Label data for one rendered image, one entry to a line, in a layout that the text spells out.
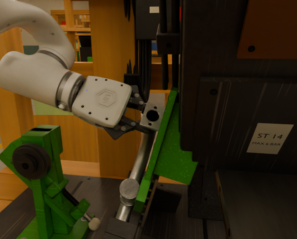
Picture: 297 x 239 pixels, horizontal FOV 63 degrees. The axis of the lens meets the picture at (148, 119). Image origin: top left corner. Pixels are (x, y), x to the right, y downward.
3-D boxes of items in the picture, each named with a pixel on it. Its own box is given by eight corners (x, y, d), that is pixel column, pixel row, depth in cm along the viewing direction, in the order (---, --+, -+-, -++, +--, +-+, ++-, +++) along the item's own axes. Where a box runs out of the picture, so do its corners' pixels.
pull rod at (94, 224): (102, 225, 57) (101, 204, 55) (98, 234, 55) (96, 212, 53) (80, 222, 58) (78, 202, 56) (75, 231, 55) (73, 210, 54)
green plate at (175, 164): (181, 211, 44) (222, 105, 37) (138, 197, 45) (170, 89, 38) (182, 178, 54) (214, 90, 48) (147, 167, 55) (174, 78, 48)
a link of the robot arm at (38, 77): (77, 85, 57) (58, 115, 52) (25, 66, 57) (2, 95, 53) (74, 59, 50) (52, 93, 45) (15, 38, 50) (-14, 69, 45)
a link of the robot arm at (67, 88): (51, 98, 45) (66, 103, 45) (72, 62, 49) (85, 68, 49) (59, 116, 53) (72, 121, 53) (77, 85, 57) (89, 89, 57)
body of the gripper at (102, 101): (60, 105, 46) (117, 125, 45) (83, 64, 50) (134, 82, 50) (67, 121, 52) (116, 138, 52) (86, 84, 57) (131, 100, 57)
